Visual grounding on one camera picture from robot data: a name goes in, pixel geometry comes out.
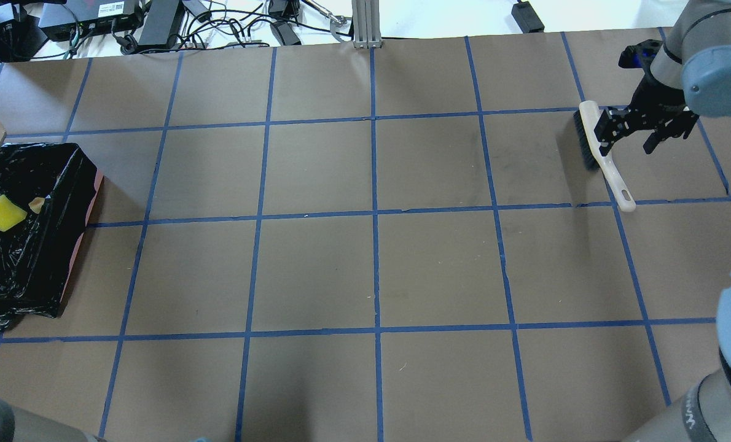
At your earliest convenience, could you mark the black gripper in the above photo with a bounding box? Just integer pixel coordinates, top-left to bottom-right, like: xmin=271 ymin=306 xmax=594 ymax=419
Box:
xmin=594 ymin=72 xmax=700 ymax=159

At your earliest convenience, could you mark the beige hand brush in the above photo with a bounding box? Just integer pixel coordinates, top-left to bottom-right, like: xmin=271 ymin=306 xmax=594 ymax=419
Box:
xmin=574 ymin=100 xmax=637 ymax=212

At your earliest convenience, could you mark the yellow sponge piece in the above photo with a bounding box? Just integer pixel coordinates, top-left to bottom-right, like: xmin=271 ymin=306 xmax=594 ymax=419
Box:
xmin=0 ymin=194 xmax=28 ymax=232

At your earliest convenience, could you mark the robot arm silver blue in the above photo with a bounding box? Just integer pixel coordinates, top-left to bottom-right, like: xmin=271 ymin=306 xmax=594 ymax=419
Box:
xmin=580 ymin=1 xmax=731 ymax=169
xmin=625 ymin=271 xmax=731 ymax=441

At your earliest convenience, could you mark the bin with black bag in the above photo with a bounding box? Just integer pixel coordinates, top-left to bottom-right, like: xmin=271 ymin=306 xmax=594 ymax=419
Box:
xmin=0 ymin=142 xmax=102 ymax=332

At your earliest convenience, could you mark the black power adapter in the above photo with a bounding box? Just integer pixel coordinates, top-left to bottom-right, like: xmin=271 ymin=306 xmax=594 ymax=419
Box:
xmin=511 ymin=1 xmax=545 ymax=34

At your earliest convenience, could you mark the black computer box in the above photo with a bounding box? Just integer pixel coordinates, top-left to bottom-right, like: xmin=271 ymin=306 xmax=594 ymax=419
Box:
xmin=39 ymin=1 xmax=144 ymax=42

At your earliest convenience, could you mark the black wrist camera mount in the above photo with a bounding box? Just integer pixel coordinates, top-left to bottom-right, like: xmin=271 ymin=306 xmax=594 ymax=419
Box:
xmin=617 ymin=39 xmax=663 ymax=71

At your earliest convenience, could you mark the aluminium frame post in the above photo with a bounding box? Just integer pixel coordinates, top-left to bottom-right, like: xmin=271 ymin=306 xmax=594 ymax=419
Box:
xmin=351 ymin=0 xmax=383 ymax=48

